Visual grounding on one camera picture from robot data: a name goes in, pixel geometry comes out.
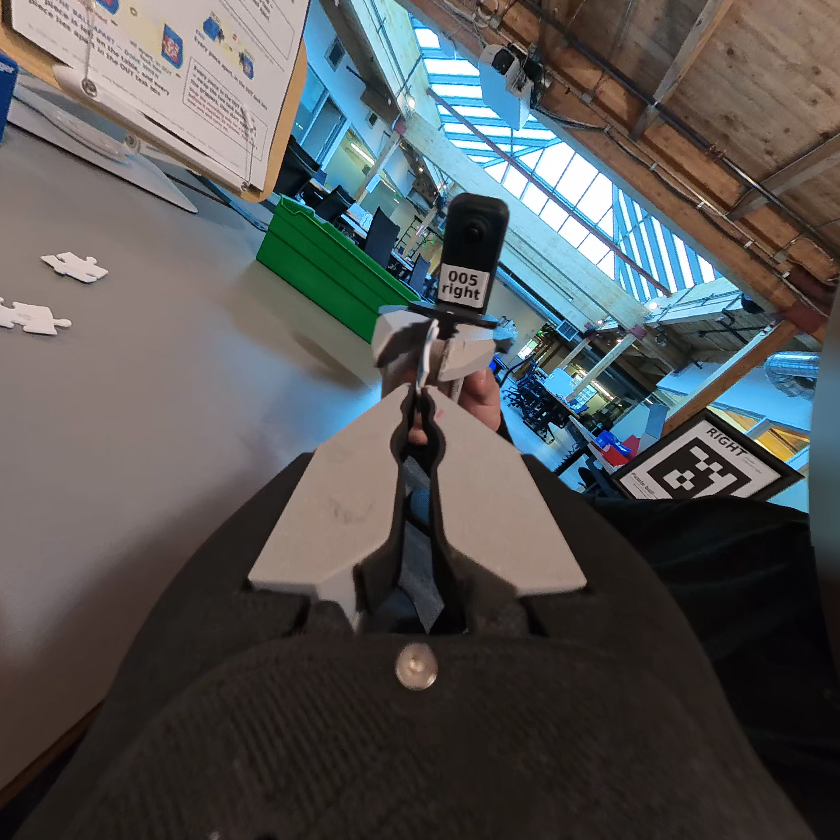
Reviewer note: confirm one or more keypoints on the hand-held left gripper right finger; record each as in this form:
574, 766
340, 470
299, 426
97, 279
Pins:
499, 525

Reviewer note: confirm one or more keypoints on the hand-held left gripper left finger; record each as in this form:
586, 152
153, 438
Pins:
328, 512

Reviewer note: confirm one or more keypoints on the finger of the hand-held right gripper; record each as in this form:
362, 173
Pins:
472, 351
397, 341

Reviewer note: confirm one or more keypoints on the white puzzle piece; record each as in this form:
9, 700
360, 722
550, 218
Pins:
29, 316
75, 267
428, 358

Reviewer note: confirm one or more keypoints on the person's right hand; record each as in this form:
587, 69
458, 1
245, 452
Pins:
485, 400

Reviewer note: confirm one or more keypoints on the black office chair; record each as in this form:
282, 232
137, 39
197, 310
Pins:
380, 236

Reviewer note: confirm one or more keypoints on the green plastic bin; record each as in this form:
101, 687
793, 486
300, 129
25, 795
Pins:
315, 262

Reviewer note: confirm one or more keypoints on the white ceiling device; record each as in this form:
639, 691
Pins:
505, 92

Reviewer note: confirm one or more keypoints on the framed black white marker sign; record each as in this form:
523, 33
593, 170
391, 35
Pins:
695, 469

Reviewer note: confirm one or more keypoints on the wooden instruction board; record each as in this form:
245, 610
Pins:
197, 85

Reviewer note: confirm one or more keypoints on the grey board stand base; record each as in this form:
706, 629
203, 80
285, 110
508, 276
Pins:
131, 170

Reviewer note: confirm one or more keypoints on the silver ventilation duct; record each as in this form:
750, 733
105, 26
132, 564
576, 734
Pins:
794, 374

